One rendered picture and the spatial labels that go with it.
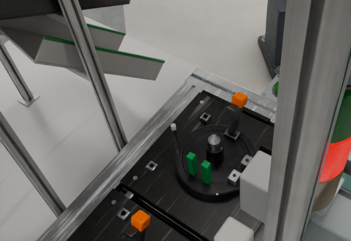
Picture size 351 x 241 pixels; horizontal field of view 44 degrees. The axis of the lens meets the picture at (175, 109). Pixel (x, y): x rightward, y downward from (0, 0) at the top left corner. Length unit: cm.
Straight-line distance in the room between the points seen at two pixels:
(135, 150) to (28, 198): 25
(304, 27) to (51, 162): 80
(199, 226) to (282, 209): 34
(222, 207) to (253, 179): 29
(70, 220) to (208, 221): 23
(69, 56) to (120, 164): 22
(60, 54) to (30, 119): 40
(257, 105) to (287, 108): 59
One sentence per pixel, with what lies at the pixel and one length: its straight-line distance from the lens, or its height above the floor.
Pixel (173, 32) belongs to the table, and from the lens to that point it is 116.
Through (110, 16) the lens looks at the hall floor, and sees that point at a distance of 270.
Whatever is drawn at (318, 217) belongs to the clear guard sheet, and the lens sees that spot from 36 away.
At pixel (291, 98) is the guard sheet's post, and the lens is 25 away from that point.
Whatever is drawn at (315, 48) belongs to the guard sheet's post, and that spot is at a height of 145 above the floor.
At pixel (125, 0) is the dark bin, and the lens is 71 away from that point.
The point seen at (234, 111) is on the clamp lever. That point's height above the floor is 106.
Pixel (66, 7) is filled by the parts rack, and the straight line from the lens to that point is 62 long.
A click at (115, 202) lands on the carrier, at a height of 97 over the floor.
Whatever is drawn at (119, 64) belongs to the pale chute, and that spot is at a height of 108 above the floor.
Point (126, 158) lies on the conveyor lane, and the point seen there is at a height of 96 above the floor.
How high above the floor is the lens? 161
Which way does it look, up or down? 50 degrees down
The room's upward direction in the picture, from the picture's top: 10 degrees counter-clockwise
